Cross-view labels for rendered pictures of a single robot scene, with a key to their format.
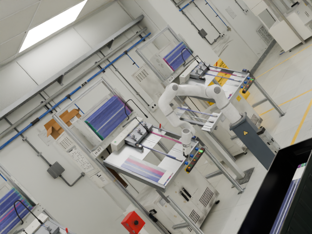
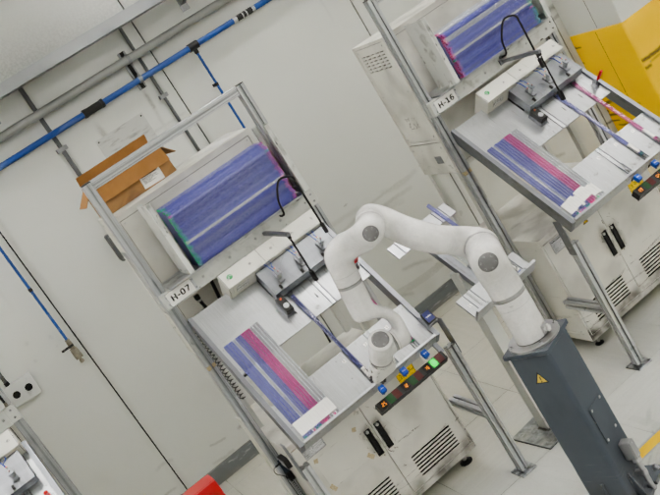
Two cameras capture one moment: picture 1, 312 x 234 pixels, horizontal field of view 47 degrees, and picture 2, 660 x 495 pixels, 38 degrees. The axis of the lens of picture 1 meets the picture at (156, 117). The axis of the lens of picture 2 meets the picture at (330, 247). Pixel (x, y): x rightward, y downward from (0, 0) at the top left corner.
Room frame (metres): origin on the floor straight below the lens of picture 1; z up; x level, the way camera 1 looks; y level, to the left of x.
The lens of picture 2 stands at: (0.32, -1.25, 2.12)
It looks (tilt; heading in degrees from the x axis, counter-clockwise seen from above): 14 degrees down; 21
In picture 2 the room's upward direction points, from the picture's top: 32 degrees counter-clockwise
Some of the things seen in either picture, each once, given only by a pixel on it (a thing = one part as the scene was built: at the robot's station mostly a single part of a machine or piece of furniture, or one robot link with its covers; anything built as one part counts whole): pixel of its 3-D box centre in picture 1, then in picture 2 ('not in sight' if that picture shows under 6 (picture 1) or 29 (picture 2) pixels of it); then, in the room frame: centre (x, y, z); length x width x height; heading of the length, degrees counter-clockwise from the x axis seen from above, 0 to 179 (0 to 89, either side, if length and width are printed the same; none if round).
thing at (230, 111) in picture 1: (231, 113); (522, 316); (3.27, -0.55, 0.79); 0.19 x 0.19 x 0.18
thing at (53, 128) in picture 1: (71, 113); (148, 160); (3.96, 0.67, 1.82); 0.68 x 0.30 x 0.20; 130
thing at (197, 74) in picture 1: (218, 105); (571, 192); (4.66, -0.72, 0.65); 1.01 x 0.73 x 1.29; 40
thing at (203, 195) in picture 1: (172, 205); (356, 436); (3.86, 0.52, 0.31); 0.70 x 0.65 x 0.62; 130
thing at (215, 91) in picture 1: (217, 95); (493, 268); (3.24, -0.56, 1.00); 0.19 x 0.12 x 0.24; 10
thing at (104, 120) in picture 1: (107, 118); (228, 202); (3.80, 0.39, 1.52); 0.51 x 0.13 x 0.27; 130
